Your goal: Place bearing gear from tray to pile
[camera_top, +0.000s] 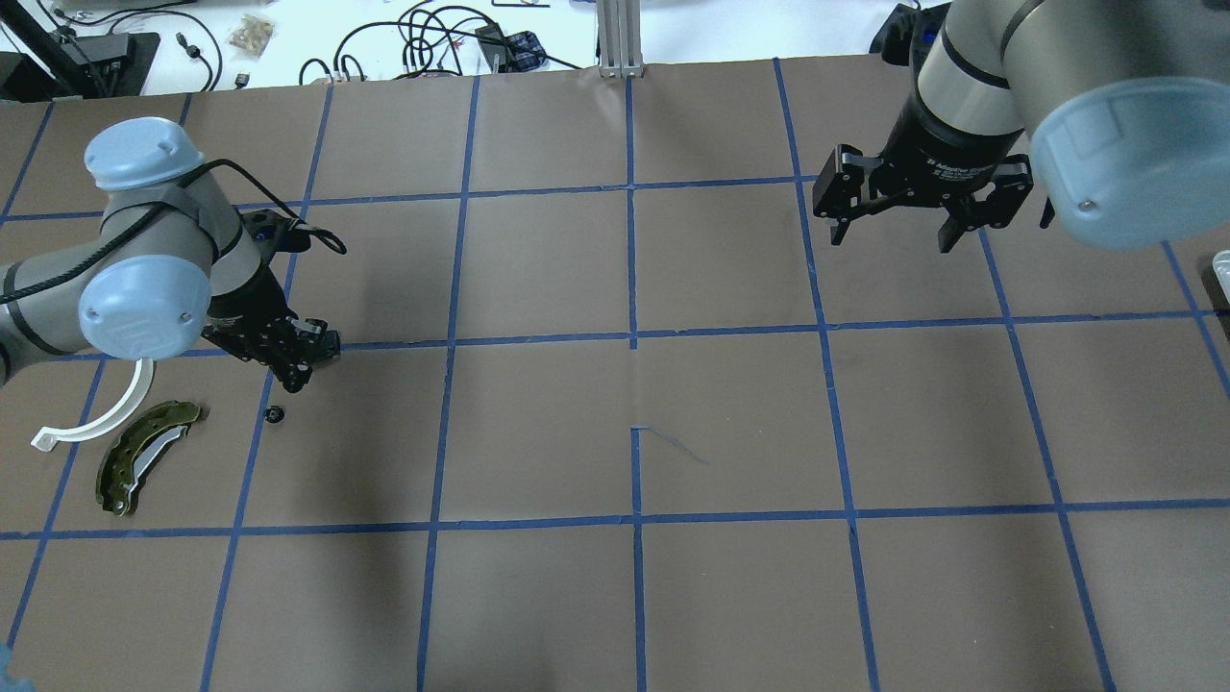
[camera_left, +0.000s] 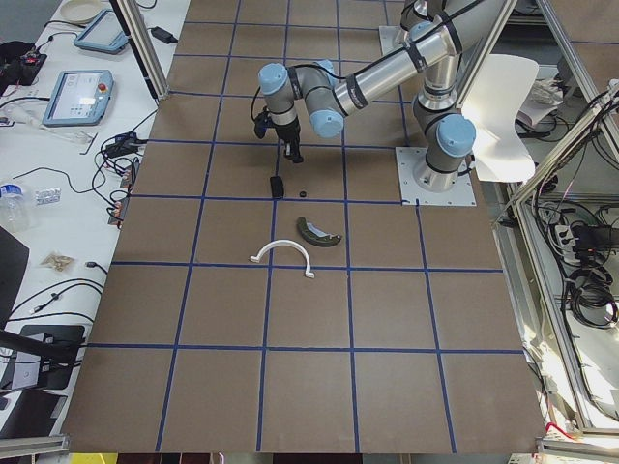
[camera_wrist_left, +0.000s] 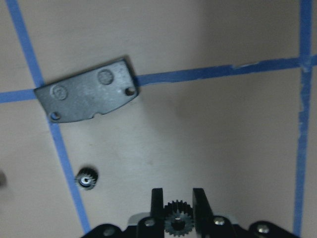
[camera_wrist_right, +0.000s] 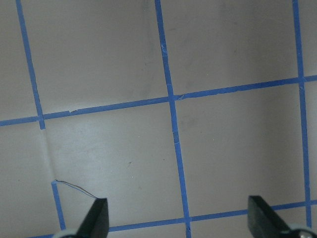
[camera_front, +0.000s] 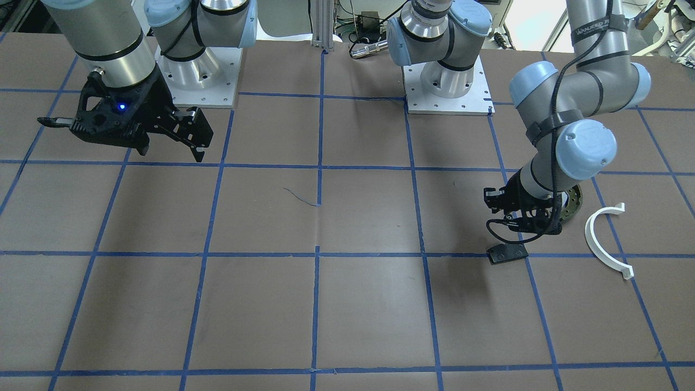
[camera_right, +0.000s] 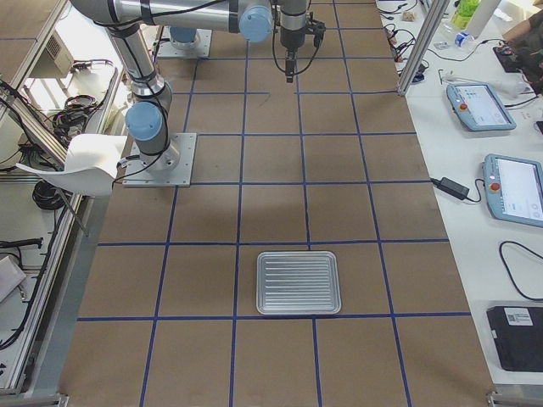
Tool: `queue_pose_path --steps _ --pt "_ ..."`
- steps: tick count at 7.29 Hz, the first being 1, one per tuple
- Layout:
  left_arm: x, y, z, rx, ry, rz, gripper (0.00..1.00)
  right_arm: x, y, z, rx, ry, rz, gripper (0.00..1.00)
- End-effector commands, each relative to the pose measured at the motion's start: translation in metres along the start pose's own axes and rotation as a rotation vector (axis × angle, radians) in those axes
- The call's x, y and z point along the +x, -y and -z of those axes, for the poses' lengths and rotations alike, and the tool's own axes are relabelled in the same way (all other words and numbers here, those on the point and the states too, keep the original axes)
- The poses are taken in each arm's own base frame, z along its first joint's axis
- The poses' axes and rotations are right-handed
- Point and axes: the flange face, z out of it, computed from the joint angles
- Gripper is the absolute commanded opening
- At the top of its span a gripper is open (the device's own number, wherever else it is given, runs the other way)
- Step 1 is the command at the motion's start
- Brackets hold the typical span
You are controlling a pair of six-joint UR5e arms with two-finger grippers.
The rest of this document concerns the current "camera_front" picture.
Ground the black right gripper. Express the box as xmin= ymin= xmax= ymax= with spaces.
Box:
xmin=37 ymin=70 xmax=214 ymax=162

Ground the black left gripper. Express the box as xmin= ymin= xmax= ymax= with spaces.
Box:
xmin=483 ymin=176 xmax=563 ymax=235

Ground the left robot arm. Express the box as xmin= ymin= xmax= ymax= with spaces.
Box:
xmin=387 ymin=1 xmax=651 ymax=239

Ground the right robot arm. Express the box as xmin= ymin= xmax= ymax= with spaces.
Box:
xmin=37 ymin=1 xmax=258 ymax=162

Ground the green brake shoe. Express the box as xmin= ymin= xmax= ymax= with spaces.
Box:
xmin=559 ymin=185 xmax=583 ymax=221

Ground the black brake pad plate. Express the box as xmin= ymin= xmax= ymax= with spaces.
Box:
xmin=486 ymin=243 xmax=529 ymax=265

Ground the white curved plastic part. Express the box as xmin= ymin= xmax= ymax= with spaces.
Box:
xmin=584 ymin=203 xmax=635 ymax=280

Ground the silver cylindrical connector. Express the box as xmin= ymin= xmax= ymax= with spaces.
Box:
xmin=349 ymin=40 xmax=389 ymax=60

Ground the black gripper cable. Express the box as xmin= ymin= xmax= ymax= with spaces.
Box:
xmin=485 ymin=218 xmax=535 ymax=245

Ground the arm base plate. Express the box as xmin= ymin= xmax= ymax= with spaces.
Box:
xmin=402 ymin=57 xmax=495 ymax=116
xmin=155 ymin=45 xmax=243 ymax=109

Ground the aluminium frame post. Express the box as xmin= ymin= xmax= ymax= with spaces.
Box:
xmin=308 ymin=0 xmax=335 ymax=52

